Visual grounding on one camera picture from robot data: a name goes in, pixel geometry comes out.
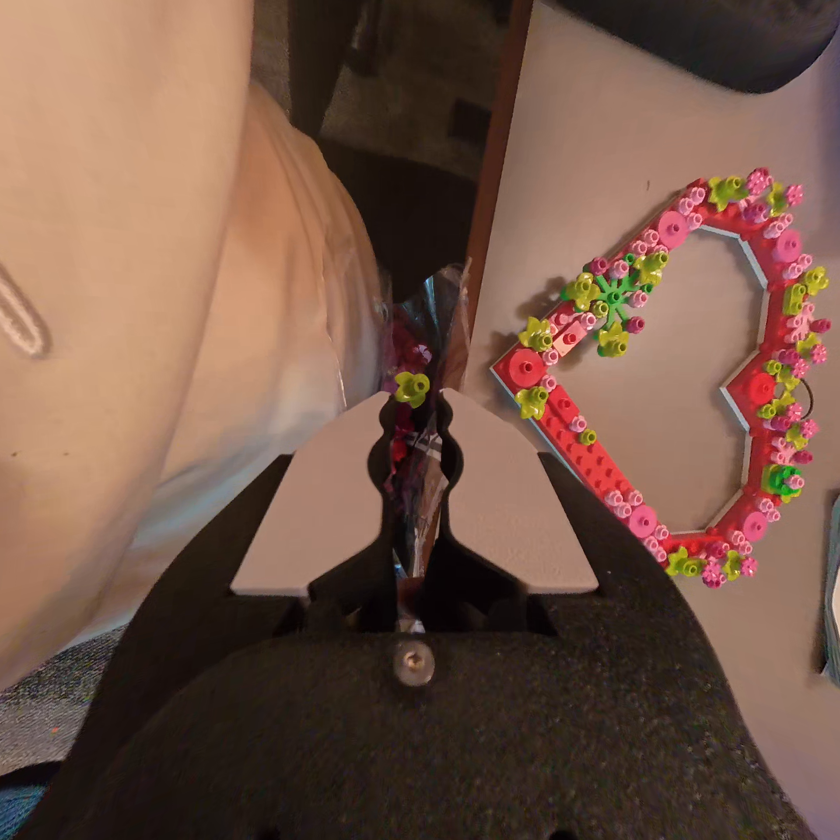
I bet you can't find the person's beige shirt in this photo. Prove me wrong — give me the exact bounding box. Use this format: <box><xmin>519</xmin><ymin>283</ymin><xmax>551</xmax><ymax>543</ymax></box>
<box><xmin>0</xmin><ymin>0</ymin><xmax>342</xmax><ymax>690</ymax></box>

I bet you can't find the person's white undershirt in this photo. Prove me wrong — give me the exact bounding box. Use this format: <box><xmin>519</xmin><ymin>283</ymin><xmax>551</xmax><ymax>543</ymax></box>
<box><xmin>62</xmin><ymin>85</ymin><xmax>385</xmax><ymax>660</ymax></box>

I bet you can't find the red heart brick frame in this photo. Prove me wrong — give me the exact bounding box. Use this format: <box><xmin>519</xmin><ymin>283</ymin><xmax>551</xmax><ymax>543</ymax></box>
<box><xmin>490</xmin><ymin>167</ymin><xmax>832</xmax><ymax>589</ymax></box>

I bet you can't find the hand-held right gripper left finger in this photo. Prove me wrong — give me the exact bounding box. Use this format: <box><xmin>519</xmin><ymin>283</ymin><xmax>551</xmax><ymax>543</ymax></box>
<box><xmin>230</xmin><ymin>390</ymin><xmax>396</xmax><ymax>599</ymax></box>

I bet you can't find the clear plastic bag of bricks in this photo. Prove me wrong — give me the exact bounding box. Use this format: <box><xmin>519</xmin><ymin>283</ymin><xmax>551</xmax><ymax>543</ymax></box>
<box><xmin>373</xmin><ymin>261</ymin><xmax>475</xmax><ymax>632</ymax></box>

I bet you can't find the white instruction booklet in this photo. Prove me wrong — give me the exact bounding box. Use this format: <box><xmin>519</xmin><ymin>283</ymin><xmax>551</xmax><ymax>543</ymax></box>
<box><xmin>820</xmin><ymin>489</ymin><xmax>840</xmax><ymax>690</ymax></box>

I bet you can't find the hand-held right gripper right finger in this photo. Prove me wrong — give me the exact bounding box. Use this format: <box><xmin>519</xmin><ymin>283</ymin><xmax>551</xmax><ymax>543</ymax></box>
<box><xmin>430</xmin><ymin>388</ymin><xmax>600</xmax><ymax>596</ymax></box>

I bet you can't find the grey desk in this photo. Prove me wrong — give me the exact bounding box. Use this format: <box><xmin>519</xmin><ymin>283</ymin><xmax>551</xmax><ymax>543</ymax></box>
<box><xmin>459</xmin><ymin>0</ymin><xmax>840</xmax><ymax>840</ymax></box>

